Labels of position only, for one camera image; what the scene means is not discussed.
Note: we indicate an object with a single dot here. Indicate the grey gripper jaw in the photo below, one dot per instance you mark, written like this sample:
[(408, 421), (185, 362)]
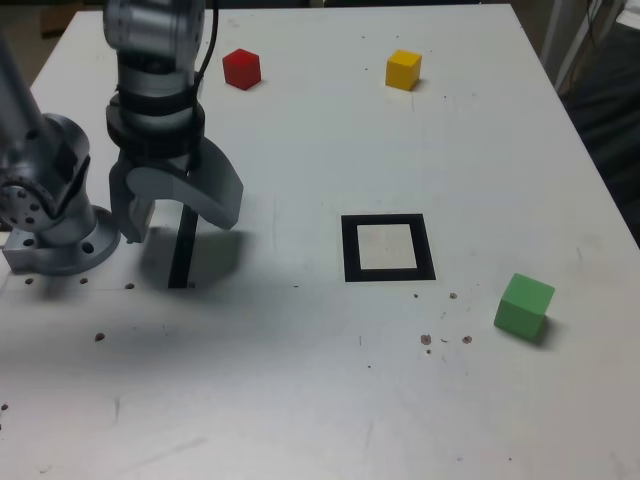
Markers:
[(215, 190), (122, 210)]

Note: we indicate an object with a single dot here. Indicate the red cube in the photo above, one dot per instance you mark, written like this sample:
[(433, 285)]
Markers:
[(241, 70)]

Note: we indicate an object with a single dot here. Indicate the yellow cube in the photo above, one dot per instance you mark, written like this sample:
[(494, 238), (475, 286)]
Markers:
[(402, 72)]

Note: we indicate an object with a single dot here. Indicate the green cube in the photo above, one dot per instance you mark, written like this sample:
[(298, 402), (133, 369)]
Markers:
[(522, 310)]

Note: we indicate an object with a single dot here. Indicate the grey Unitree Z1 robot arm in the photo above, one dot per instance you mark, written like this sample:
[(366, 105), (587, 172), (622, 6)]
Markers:
[(150, 30)]

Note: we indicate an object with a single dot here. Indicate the black tape square outline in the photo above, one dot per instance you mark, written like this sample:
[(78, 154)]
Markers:
[(350, 250)]

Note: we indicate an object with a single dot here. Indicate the black tape strip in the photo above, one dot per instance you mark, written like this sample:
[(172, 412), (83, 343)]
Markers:
[(180, 260)]

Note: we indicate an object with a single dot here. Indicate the brown cardboard box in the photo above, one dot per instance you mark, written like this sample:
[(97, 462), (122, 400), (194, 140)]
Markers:
[(57, 17)]

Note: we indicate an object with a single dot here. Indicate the white metal frame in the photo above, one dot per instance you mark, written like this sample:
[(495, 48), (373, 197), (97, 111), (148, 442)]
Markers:
[(560, 40)]

